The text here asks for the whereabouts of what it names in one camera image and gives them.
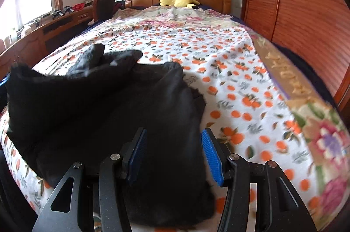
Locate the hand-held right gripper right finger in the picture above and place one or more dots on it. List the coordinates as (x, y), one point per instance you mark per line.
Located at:
(212, 155)

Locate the red basket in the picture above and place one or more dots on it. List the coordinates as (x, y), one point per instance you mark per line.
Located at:
(78, 6)

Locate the pink floral quilt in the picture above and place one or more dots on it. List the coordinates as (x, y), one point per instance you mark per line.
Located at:
(322, 139)

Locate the wooden chair with dark cloth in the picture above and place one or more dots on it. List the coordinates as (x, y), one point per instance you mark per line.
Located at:
(105, 6)

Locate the wooden louvered wardrobe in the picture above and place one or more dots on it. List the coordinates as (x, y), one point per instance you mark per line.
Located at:
(287, 2)

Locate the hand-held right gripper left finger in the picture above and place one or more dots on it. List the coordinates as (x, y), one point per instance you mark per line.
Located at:
(136, 155)

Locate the black jacket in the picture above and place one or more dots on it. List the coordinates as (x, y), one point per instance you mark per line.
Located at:
(109, 111)

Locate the orange print bed sheet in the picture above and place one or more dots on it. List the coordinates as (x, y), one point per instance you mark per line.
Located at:
(218, 71)

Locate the long wooden desk cabinet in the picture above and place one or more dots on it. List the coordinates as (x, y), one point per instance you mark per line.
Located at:
(30, 43)

